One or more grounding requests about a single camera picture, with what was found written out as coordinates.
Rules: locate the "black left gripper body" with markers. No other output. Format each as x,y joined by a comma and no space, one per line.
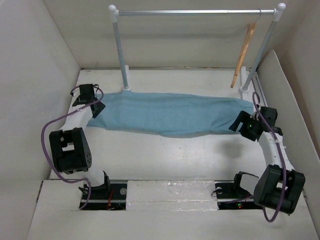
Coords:
100,107

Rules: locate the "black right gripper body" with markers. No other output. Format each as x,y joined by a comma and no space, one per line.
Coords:
248,125

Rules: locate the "light blue trousers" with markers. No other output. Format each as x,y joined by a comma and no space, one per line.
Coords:
169,114

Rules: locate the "wooden clothes hanger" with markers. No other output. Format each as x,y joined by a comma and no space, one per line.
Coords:
247,39

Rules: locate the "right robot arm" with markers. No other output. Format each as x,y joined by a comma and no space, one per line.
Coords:
280,185

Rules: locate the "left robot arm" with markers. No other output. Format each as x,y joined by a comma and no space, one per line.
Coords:
69,147

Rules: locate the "white metal clothes rack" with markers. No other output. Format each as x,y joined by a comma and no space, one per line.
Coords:
115,13

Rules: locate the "aluminium rail on right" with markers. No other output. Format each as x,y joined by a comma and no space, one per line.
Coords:
258,88

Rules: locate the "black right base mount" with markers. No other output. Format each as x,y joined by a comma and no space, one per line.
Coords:
231,197

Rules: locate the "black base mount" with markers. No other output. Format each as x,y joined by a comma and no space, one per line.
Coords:
103,199
231,197

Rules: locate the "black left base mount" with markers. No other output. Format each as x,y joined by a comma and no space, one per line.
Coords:
103,199

